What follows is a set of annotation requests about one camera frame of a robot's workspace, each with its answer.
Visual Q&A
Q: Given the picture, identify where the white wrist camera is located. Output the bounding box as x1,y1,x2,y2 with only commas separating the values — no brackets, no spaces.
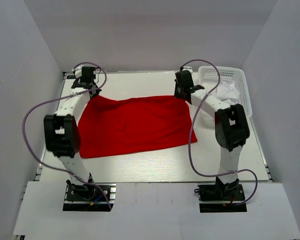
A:
72,67,82,79
180,66,193,73

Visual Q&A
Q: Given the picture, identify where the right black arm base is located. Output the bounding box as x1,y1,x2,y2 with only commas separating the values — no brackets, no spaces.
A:
193,184,247,213

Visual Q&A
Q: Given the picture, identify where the blue table label sticker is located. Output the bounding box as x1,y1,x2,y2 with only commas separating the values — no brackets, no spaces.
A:
66,75,76,80

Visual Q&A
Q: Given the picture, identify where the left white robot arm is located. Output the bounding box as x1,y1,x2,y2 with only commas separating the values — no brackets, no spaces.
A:
43,65,100,200

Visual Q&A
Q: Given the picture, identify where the white t shirt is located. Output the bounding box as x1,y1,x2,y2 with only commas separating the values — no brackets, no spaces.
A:
213,79,241,105

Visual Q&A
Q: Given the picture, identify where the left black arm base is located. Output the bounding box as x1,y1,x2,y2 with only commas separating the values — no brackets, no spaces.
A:
62,180,116,212

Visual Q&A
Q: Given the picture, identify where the red t shirt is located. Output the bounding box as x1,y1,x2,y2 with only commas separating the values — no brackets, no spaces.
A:
78,95,198,159

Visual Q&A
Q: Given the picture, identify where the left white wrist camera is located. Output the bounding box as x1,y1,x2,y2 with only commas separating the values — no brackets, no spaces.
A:
72,67,82,79

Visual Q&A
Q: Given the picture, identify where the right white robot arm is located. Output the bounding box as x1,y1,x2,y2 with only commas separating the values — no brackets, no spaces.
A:
174,70,250,200

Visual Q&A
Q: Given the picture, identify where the white plastic basket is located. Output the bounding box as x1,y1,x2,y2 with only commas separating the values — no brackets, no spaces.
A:
198,66,253,118

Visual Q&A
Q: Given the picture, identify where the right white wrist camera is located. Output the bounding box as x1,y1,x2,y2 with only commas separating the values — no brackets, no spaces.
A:
180,66,193,73

